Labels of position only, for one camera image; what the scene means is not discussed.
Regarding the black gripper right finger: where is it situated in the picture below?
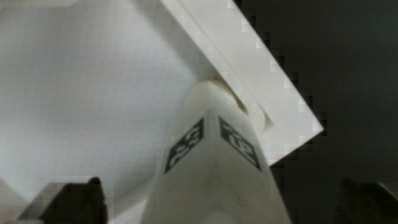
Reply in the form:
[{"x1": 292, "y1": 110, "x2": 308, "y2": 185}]
[{"x1": 335, "y1": 179, "x2": 398, "y2": 224}]

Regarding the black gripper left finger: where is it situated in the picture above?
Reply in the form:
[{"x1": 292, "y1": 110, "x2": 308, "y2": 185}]
[{"x1": 20, "y1": 177, "x2": 109, "y2": 224}]

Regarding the white desk top tray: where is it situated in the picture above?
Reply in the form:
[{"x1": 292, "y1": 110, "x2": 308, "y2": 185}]
[{"x1": 0, "y1": 0, "x2": 322, "y2": 224}]

